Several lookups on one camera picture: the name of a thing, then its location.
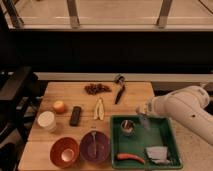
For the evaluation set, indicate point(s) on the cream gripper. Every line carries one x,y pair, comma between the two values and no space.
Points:
142,111

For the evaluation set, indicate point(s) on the blue sponge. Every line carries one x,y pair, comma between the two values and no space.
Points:
145,121

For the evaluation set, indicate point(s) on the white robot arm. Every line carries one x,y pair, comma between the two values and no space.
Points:
186,106

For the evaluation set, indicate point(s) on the green plastic tray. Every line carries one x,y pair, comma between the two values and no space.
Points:
159,134

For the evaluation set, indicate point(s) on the small metal cup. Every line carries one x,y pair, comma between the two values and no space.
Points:
127,127

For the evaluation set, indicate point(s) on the grey folded cloth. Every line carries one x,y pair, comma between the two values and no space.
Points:
158,154

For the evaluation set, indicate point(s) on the orange carrot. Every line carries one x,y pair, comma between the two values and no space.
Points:
125,156

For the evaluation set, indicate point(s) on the metal fork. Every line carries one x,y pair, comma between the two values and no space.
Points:
93,133

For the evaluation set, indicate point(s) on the black remote control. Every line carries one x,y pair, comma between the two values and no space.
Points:
75,116

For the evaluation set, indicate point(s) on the purple bowl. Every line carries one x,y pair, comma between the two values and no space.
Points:
103,148

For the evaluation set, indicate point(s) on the orange fruit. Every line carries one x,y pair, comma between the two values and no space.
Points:
59,107

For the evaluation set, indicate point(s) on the orange bowl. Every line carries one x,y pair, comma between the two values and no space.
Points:
64,152

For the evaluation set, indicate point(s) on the white lidded jar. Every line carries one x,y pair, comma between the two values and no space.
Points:
47,121

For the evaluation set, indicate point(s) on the black chair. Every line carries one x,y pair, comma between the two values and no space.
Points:
19,90

